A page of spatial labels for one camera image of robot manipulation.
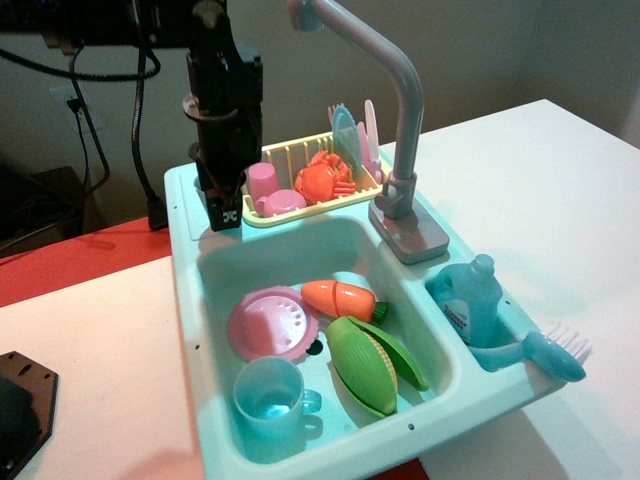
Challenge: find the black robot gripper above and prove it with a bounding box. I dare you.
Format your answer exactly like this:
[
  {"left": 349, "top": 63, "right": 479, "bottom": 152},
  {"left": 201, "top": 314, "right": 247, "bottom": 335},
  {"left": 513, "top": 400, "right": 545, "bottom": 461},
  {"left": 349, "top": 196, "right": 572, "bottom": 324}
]
[{"left": 187, "top": 1, "right": 263, "bottom": 231}]

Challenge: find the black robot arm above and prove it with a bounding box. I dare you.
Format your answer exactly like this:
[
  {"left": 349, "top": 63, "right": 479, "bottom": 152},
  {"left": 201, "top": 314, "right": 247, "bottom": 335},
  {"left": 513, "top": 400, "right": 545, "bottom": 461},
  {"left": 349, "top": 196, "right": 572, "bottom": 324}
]
[{"left": 1, "top": 1, "right": 263, "bottom": 231}]

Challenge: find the pink upright cup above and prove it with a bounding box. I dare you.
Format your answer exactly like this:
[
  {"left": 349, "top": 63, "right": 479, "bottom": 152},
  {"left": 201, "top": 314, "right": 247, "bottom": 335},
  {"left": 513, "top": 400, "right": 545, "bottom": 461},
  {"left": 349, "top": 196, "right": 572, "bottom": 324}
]
[{"left": 248, "top": 162, "right": 280, "bottom": 202}]

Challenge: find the pink lying cup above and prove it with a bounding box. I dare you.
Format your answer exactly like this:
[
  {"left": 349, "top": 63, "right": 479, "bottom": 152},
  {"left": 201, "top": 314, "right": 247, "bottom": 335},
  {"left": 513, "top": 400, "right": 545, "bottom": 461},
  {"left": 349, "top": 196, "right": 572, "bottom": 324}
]
[{"left": 254, "top": 189, "right": 307, "bottom": 218}]

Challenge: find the teal toy sink unit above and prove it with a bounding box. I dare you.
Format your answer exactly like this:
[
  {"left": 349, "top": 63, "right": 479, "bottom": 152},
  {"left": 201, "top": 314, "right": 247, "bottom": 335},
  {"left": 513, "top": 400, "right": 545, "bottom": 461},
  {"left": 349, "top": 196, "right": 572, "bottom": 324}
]
[{"left": 165, "top": 164, "right": 560, "bottom": 479}]

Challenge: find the yellow dish rack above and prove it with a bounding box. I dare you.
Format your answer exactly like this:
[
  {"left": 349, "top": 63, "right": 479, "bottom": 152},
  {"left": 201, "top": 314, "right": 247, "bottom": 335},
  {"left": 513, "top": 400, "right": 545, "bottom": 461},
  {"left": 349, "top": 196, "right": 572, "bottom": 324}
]
[{"left": 242, "top": 132, "right": 391, "bottom": 228}]

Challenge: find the orange toy crab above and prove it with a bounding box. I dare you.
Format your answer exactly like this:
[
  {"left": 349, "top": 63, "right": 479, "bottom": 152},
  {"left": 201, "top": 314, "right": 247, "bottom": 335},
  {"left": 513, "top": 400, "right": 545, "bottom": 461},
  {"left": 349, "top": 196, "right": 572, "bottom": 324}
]
[{"left": 294, "top": 150, "right": 356, "bottom": 204}]

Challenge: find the pink toy plate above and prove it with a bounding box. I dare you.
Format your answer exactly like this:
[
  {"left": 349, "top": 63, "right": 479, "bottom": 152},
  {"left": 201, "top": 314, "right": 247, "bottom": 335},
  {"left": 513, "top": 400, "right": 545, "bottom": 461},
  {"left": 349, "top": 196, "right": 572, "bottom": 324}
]
[{"left": 227, "top": 286, "right": 320, "bottom": 362}]

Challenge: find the orange toy carrot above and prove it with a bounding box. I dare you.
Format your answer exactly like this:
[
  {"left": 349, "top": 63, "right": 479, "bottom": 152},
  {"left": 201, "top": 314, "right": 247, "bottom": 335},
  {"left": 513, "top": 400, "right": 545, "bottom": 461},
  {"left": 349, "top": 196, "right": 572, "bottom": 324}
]
[{"left": 300, "top": 280, "right": 389, "bottom": 323}]

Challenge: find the blue plate in rack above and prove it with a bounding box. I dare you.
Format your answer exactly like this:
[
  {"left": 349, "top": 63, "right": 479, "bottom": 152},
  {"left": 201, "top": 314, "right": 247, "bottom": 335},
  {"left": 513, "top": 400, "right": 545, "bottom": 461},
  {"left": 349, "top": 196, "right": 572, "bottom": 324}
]
[{"left": 331, "top": 104, "right": 362, "bottom": 179}]

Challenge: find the pink toy fork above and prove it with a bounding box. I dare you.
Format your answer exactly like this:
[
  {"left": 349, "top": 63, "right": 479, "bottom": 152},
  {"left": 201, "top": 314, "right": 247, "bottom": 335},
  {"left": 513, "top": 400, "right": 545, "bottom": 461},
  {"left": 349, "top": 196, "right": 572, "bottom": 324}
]
[{"left": 328, "top": 103, "right": 345, "bottom": 132}]

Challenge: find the pink toy spoon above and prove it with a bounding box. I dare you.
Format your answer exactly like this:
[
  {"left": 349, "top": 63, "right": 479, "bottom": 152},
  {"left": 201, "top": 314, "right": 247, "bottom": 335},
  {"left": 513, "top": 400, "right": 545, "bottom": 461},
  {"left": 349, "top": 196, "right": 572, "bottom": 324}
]
[{"left": 365, "top": 153, "right": 383, "bottom": 185}]

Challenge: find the pink toy knife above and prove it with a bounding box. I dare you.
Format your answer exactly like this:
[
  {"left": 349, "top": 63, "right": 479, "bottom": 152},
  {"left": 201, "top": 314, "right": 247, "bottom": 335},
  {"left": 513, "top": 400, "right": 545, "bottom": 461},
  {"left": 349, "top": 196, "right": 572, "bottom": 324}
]
[{"left": 364, "top": 99, "right": 379, "bottom": 162}]

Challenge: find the grey toy faucet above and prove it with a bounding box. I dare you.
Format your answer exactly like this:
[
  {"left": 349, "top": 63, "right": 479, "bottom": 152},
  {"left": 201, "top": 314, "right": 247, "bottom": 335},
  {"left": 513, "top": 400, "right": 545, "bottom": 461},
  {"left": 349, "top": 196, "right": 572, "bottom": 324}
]
[{"left": 287, "top": 1, "right": 449, "bottom": 265}]

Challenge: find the green toy corn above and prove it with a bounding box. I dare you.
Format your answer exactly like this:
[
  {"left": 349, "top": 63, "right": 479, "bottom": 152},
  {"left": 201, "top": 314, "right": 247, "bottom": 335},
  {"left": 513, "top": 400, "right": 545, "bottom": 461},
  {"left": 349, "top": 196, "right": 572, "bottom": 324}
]
[{"left": 326, "top": 316, "right": 429, "bottom": 417}]

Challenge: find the blue dish soap bottle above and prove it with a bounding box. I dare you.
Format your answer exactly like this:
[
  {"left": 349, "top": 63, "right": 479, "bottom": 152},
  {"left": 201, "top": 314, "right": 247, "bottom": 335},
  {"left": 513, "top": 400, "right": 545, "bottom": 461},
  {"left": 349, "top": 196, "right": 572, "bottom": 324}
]
[{"left": 427, "top": 254, "right": 503, "bottom": 348}]

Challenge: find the blue dish brush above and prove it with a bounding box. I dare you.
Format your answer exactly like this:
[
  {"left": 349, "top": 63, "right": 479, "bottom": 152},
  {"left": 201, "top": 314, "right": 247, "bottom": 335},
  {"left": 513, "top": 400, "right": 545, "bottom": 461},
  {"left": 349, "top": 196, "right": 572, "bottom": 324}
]
[{"left": 469, "top": 324, "right": 593, "bottom": 383}]

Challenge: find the white wall outlet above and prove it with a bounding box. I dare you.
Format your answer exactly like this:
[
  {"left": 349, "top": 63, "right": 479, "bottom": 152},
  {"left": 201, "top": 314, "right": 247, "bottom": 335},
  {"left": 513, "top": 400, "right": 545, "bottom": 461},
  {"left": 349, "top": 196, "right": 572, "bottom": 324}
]
[{"left": 49, "top": 83, "right": 105, "bottom": 133}]

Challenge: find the black power cable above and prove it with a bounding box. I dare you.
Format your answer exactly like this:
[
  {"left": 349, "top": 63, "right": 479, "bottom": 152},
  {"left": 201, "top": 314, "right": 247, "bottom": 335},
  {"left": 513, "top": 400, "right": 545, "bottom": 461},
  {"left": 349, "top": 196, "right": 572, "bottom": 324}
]
[{"left": 0, "top": 47, "right": 162, "bottom": 196}]

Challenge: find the blue mug with handle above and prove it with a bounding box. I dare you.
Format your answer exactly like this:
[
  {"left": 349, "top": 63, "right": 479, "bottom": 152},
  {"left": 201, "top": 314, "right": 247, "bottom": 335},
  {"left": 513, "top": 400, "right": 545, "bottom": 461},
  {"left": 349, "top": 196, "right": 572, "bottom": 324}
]
[{"left": 233, "top": 356, "right": 323, "bottom": 440}]

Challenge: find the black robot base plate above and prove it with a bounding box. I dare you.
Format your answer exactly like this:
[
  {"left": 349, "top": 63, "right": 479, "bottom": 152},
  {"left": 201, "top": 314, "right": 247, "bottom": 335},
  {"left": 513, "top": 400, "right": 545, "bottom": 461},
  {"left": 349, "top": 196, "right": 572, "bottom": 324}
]
[{"left": 1, "top": 351, "right": 59, "bottom": 479}]

